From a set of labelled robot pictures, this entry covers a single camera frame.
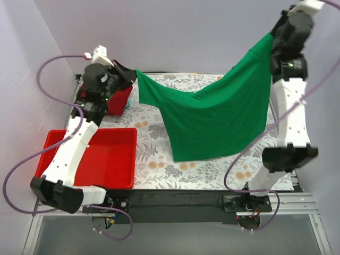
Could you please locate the green t shirt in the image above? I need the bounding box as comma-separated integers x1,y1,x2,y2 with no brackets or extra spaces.
137,34,274,162

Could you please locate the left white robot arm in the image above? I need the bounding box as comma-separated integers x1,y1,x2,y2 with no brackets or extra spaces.
30,61,137,214

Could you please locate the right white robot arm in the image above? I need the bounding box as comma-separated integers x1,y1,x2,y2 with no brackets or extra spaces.
221,11,318,213

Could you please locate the folded blue t shirt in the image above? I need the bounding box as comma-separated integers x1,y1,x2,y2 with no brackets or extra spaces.
125,99,131,108

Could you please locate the folded dark red t shirt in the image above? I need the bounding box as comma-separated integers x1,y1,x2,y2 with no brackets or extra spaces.
74,84,133,119

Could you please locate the red plastic tray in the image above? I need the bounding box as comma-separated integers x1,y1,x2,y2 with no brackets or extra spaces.
34,128,137,190

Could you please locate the floral table cloth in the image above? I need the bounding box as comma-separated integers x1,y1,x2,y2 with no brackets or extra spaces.
65,73,295,191

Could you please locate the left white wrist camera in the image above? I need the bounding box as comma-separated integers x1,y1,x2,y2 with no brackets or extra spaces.
84,45,114,66

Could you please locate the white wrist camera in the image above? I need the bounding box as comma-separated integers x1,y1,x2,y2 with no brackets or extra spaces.
84,45,114,66
288,0,324,16

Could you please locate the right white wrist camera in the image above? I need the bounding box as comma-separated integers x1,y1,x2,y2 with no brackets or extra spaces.
288,0,324,16

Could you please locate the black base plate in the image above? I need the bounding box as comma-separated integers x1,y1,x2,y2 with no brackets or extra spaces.
82,189,272,224

